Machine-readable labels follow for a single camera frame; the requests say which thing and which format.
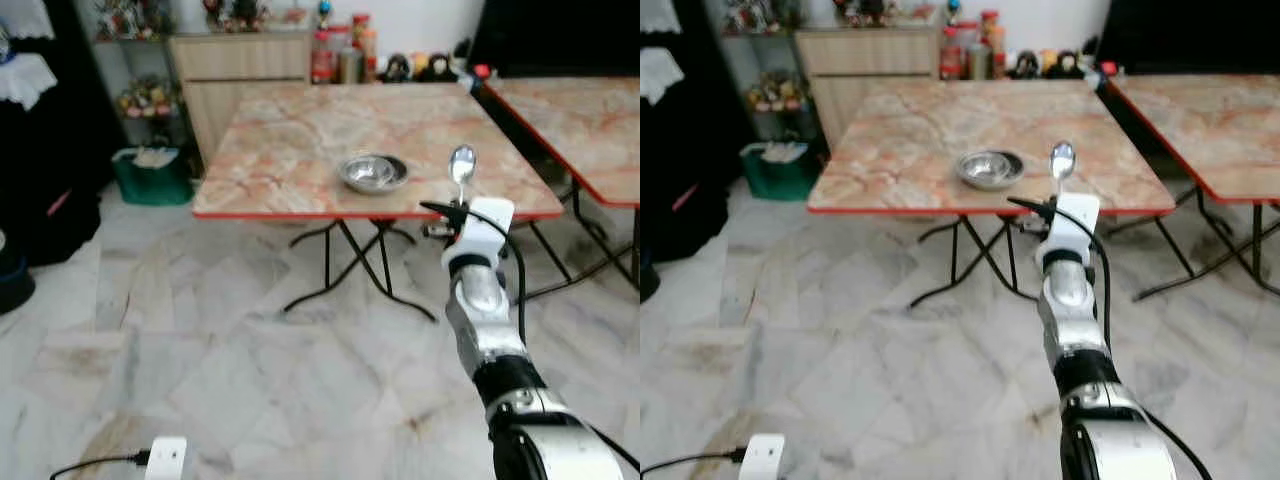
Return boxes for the tall orange snack jar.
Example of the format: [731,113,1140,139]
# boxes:
[979,10,1008,80]
[350,13,379,83]

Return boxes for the shiny metal spoon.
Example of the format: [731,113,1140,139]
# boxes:
[1048,141,1078,199]
[448,145,479,207]

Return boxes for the green plastic basket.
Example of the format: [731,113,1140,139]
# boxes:
[111,146,195,208]
[739,141,817,202]

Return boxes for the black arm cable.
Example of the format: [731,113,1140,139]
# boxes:
[1074,212,1114,351]
[640,449,747,477]
[49,451,151,479]
[486,214,530,346]

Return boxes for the white lace cloth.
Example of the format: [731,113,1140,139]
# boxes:
[0,53,59,110]
[640,46,685,107]

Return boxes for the red-lidded plastic jar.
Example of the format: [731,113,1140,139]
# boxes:
[938,27,965,81]
[311,30,340,85]

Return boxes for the empty marble-top folding table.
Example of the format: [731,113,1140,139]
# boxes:
[1100,72,1280,303]
[478,75,641,303]

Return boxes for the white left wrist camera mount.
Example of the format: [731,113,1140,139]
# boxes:
[144,436,189,480]
[739,433,787,480]

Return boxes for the glass shelf with figurines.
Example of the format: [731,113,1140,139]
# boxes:
[716,0,813,146]
[90,0,187,151]

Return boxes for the marble-top folding table with bowl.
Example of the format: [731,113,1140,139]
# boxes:
[192,82,565,324]
[806,79,1177,310]

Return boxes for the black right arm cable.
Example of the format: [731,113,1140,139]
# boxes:
[1074,212,1114,351]
[486,214,530,346]

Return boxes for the row of dark figurines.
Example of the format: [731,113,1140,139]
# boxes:
[1008,47,1093,81]
[380,50,463,84]

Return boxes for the light wooden cabinet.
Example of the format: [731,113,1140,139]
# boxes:
[168,31,314,167]
[795,27,942,153]

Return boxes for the stainless steel bowl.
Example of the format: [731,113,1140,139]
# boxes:
[955,149,1026,191]
[337,153,411,195]

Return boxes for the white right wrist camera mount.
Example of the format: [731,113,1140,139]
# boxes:
[1040,192,1102,263]
[452,197,517,265]

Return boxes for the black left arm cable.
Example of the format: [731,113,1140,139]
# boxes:
[640,449,747,477]
[49,451,151,479]

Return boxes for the ornaments on wooden cabinet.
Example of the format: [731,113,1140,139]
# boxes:
[198,0,313,34]
[830,0,941,30]

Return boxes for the black furniture with cloths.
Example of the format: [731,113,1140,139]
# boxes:
[640,0,758,267]
[0,0,128,269]

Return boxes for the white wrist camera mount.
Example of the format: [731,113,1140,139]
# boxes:
[1040,192,1102,263]
[452,197,517,265]
[739,433,787,480]
[144,436,189,480]

